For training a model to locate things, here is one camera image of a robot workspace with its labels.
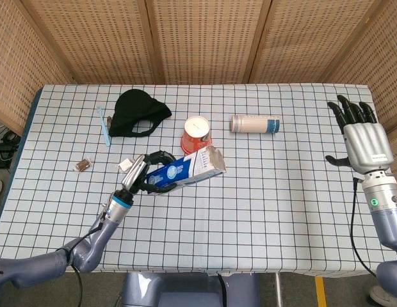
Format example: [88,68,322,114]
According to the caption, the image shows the white table leg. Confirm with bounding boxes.
[274,272,282,307]

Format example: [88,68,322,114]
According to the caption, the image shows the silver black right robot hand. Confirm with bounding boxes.
[325,95,394,175]

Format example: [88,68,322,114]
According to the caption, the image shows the light blue plastic stick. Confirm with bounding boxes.
[96,107,111,147]

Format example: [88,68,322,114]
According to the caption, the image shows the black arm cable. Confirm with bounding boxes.
[69,204,109,307]
[350,177,378,278]

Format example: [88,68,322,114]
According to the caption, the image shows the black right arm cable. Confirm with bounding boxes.
[350,177,378,278]

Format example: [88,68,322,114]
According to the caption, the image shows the blue white toothpaste box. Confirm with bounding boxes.
[146,145,227,194]

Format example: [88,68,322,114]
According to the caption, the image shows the black torso cable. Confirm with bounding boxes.
[216,273,226,307]

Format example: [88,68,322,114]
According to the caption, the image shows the black cap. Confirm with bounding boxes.
[108,89,173,138]

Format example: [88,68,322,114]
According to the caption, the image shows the wooden bamboo folding screen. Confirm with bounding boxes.
[0,0,397,138]

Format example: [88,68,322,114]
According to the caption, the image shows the white blue paper cup stack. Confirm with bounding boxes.
[230,114,280,134]

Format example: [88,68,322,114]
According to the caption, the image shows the blue checkered tablecloth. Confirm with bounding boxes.
[0,83,397,276]

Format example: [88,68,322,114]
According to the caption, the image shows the white wrapped candy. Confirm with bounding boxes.
[117,158,135,173]

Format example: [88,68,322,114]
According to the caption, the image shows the brown wrapped candy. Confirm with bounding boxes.
[73,158,92,173]

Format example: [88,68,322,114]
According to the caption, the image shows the white shoe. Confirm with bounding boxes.
[368,285,390,305]

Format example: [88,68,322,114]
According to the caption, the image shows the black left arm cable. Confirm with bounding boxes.
[69,204,109,307]

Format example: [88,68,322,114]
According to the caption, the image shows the grey-blue robot torso base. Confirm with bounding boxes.
[121,271,260,307]

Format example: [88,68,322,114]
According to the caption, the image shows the orange instant noodle cup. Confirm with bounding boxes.
[180,115,213,154]

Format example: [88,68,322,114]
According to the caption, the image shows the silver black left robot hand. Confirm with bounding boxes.
[121,150,177,195]

